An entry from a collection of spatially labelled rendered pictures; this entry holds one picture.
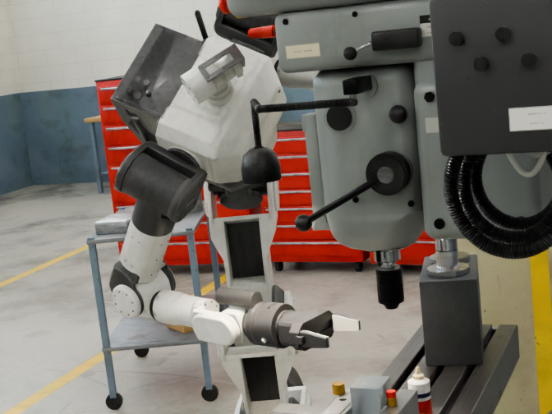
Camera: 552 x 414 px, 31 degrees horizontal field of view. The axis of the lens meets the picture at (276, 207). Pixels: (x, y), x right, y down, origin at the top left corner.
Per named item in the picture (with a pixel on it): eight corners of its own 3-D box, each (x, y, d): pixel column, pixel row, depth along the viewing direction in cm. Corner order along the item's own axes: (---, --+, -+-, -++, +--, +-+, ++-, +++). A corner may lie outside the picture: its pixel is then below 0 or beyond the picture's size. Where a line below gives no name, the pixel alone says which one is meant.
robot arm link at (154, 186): (112, 215, 206) (126, 166, 198) (134, 194, 213) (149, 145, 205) (160, 243, 205) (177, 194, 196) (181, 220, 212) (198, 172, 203)
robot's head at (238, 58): (195, 73, 201) (193, 61, 194) (232, 51, 202) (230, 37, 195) (213, 98, 200) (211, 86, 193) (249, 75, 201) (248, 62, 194)
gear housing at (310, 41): (276, 75, 168) (269, 14, 166) (325, 63, 190) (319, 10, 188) (477, 57, 154) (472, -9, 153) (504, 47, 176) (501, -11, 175)
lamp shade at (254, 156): (241, 179, 187) (237, 146, 186) (280, 175, 187) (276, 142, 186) (243, 185, 180) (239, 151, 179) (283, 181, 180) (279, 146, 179)
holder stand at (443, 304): (425, 366, 214) (417, 276, 211) (430, 333, 235) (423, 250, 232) (483, 365, 212) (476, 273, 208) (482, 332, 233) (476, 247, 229)
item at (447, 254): (435, 269, 214) (433, 243, 213) (439, 264, 218) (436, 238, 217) (457, 269, 212) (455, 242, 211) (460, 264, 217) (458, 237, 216)
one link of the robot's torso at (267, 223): (227, 341, 257) (207, 159, 253) (295, 335, 255) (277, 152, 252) (218, 355, 242) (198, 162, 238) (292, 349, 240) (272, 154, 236)
